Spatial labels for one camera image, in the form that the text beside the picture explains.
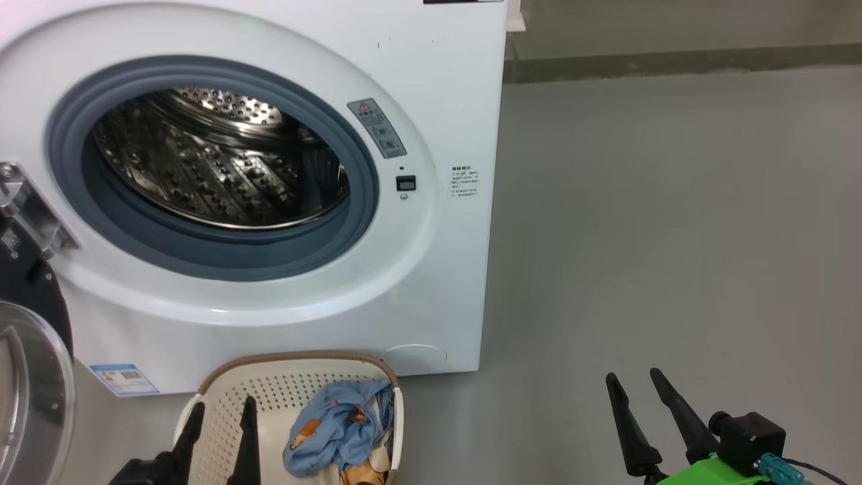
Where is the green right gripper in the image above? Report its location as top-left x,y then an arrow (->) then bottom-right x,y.
604,368 -> 776,485

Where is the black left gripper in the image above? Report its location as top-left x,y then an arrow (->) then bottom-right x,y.
108,395 -> 263,485

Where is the blue energy label sticker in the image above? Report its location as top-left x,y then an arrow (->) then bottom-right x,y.
88,363 -> 161,397

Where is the blue cartoon print garment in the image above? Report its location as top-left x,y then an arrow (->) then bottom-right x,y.
283,379 -> 397,479

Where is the cream perforated laundry basket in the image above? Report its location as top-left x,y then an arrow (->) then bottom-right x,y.
173,350 -> 405,485

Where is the white washing machine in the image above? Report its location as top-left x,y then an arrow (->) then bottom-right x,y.
0,0 -> 510,398

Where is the dark round washing machine door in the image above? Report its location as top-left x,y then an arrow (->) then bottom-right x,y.
0,162 -> 77,485

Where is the black cable teal connector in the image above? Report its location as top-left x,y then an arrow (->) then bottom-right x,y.
757,452 -> 851,485

